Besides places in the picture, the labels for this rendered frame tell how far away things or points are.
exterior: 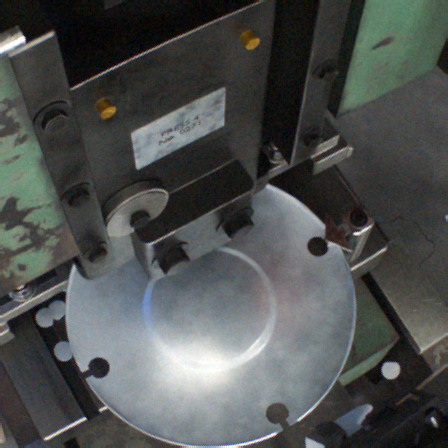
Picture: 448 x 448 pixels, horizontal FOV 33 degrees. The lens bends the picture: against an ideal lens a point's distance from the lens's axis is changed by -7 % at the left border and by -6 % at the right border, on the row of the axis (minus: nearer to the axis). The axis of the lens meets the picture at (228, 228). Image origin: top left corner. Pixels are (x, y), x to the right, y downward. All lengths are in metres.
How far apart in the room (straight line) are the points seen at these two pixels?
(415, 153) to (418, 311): 0.88
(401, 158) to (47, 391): 1.14
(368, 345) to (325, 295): 0.16
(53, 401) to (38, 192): 0.46
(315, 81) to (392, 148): 1.29
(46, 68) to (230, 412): 0.48
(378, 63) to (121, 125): 0.17
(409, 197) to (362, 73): 1.24
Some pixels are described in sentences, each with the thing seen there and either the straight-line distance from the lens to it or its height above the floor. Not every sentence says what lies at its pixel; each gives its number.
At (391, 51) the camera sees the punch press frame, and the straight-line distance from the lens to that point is 0.53.
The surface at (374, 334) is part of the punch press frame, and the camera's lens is 0.95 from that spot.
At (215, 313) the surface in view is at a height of 0.79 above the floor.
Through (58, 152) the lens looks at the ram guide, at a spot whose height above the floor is 1.17.
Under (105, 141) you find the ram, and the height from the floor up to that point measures 1.10.
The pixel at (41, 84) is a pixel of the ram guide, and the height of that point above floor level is 1.24.
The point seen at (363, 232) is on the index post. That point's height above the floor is 0.79.
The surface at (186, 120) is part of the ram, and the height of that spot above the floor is 1.07.
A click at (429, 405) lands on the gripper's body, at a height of 1.01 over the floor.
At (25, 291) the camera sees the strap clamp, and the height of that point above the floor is 0.77.
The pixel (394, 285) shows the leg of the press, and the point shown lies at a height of 0.64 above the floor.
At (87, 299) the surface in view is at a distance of 0.81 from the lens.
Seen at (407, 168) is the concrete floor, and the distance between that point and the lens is 1.79.
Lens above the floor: 1.54
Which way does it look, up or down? 67 degrees down
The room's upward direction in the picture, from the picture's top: 3 degrees clockwise
